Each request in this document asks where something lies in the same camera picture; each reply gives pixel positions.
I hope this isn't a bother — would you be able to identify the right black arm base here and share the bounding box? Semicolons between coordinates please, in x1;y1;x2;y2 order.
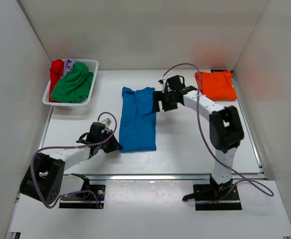
182;177;242;211

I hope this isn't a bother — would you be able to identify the purple cable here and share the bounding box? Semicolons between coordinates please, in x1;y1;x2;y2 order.
29;112;118;209
161;62;275;205

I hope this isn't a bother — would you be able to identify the white plastic basket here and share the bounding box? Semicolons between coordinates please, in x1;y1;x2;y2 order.
42;59;99;107

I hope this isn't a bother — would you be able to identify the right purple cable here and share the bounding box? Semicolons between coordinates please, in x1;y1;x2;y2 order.
161;62;275;205

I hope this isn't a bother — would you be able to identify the black tag at back wall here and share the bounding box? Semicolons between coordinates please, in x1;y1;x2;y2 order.
210;69;227;73

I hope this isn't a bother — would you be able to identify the blue t shirt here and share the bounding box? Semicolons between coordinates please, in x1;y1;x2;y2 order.
119;87;157;153

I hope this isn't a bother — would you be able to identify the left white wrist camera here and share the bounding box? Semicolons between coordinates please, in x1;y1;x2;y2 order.
100;118;111;127

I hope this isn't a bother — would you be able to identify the lilac t shirt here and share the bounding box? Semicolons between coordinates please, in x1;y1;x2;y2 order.
62;59;76;77

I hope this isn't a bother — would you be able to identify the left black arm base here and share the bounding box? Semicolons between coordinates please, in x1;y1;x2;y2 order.
59;173;106;210

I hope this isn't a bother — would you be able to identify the green t shirt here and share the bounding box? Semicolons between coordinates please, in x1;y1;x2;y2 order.
50;62;94;104

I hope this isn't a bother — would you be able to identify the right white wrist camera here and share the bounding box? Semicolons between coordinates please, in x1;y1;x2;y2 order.
159;78;169;93

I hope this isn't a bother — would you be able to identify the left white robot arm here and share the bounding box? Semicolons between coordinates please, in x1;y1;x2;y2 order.
19;119;122;208

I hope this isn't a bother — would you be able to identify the aluminium rail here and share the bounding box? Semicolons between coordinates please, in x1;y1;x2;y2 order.
32;107;265;181

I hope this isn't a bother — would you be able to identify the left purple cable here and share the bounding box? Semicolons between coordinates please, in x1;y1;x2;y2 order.
29;112;118;209

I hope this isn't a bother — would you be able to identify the red t shirt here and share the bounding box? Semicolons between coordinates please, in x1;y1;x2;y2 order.
49;59;64;102

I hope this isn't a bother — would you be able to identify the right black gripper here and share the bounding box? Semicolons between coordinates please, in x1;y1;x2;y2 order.
153;90;177;114

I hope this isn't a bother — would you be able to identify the folded orange t shirt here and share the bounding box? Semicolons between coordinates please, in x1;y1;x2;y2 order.
195;70;237;101

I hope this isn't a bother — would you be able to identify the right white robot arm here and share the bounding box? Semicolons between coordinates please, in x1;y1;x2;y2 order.
152;75;244;199

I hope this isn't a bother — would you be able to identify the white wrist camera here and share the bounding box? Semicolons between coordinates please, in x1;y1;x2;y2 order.
100;118;111;127
159;78;169;93

